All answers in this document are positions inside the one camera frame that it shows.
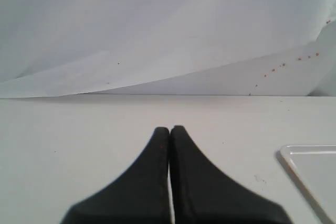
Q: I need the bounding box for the white rectangular plastic tray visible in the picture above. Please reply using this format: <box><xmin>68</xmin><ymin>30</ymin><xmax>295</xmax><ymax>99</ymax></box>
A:
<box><xmin>276</xmin><ymin>145</ymin><xmax>335</xmax><ymax>223</ymax></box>

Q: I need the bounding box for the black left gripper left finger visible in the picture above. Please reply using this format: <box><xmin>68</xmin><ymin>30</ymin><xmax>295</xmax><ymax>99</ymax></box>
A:
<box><xmin>61</xmin><ymin>127</ymin><xmax>171</xmax><ymax>223</ymax></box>

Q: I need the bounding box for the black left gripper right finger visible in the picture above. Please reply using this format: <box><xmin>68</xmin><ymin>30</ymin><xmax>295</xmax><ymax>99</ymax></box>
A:
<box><xmin>170</xmin><ymin>126</ymin><xmax>291</xmax><ymax>223</ymax></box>

